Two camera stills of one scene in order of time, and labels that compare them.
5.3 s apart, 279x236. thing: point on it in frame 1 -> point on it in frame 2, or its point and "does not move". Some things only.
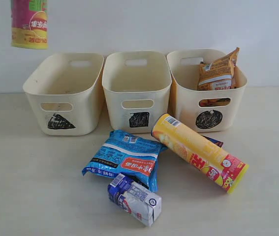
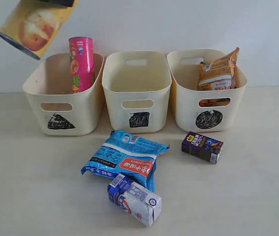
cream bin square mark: x=137 y=85 does not move
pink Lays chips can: x=30 y=23 -> x=82 y=63
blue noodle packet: x=134 y=157 does not move
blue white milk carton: x=140 y=201 does not move
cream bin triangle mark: x=65 y=95 does not move
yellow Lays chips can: x=218 y=166 -> x=33 y=25
